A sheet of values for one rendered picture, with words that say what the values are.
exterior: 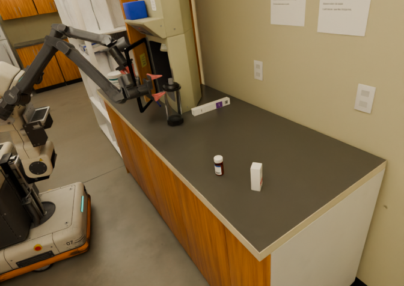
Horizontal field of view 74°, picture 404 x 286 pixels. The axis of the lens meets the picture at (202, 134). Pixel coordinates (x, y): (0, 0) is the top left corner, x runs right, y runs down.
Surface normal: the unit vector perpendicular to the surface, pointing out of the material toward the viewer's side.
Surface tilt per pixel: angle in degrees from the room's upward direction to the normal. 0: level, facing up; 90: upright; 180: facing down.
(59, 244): 90
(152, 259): 0
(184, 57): 90
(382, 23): 90
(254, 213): 0
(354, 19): 90
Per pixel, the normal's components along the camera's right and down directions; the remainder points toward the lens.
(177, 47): 0.54, 0.37
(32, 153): 0.33, 0.44
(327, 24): -0.83, 0.36
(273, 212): -0.12, -0.86
